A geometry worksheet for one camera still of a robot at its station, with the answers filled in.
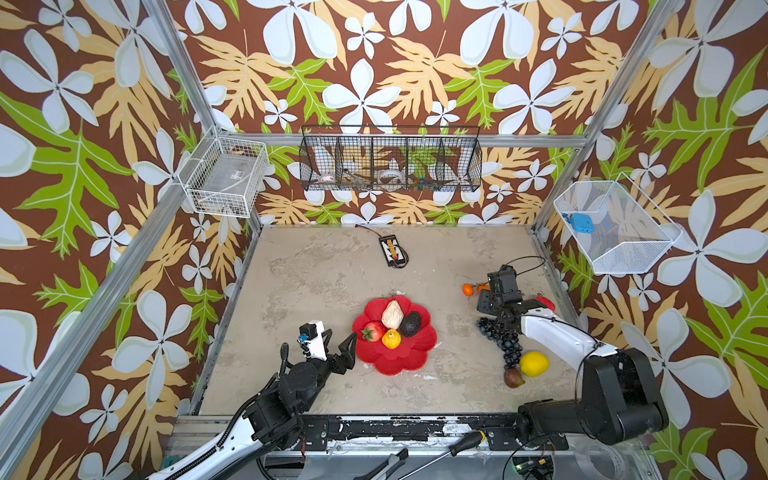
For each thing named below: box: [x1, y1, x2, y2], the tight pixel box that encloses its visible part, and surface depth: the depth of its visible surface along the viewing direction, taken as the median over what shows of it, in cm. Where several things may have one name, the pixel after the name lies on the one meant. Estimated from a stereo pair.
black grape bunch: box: [477, 317, 523, 370], surface depth 88 cm
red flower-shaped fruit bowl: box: [352, 296, 437, 376], surface depth 90 cm
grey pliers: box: [354, 447, 409, 480], surface depth 71 cm
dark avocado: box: [400, 312, 422, 338], surface depth 90 cm
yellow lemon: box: [520, 351, 551, 378], surface depth 82 cm
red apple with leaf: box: [360, 321, 386, 343], surface depth 90 cm
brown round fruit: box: [504, 368, 526, 389], surface depth 82 cm
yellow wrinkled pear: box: [381, 328, 402, 350], surface depth 88 cm
